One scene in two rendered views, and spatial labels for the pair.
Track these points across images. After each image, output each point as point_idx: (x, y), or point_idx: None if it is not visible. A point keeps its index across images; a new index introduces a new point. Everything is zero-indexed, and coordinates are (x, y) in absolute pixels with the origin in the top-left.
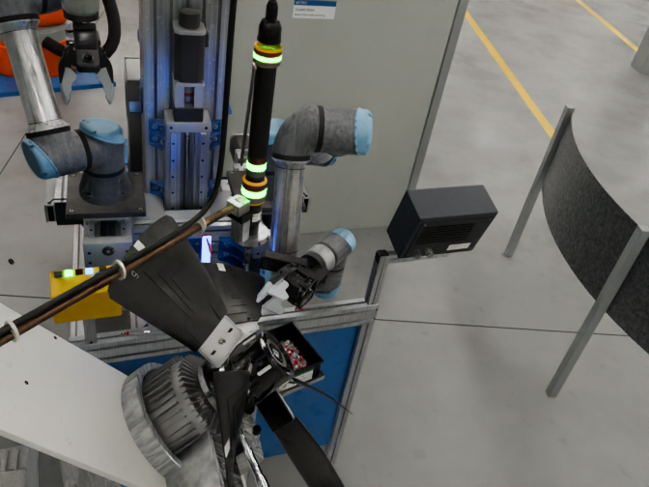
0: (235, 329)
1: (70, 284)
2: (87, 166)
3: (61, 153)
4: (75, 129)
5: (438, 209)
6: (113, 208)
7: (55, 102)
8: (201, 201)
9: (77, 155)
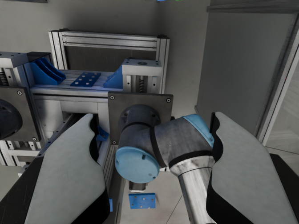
0: None
1: None
2: (154, 126)
3: (180, 132)
4: (163, 165)
5: None
6: (134, 100)
7: (186, 194)
8: (67, 118)
9: (163, 132)
